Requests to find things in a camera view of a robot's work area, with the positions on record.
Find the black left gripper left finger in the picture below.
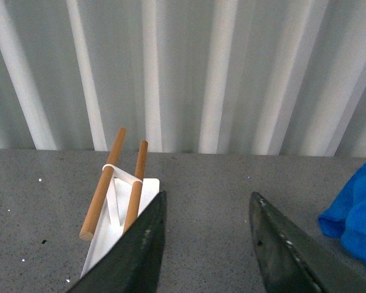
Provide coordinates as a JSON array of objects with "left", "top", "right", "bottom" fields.
[{"left": 69, "top": 191, "right": 167, "bottom": 292}]

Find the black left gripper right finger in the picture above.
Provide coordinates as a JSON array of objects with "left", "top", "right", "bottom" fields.
[{"left": 249, "top": 192, "right": 366, "bottom": 292}]

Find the blue microfiber cloth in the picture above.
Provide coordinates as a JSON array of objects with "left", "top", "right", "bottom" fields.
[{"left": 318, "top": 163, "right": 366, "bottom": 263}]

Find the white towel rack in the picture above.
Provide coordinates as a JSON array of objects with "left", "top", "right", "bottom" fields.
[{"left": 79, "top": 128, "right": 160, "bottom": 277}]

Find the white pleated curtain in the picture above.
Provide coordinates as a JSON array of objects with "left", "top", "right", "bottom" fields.
[{"left": 0, "top": 1, "right": 366, "bottom": 157}]

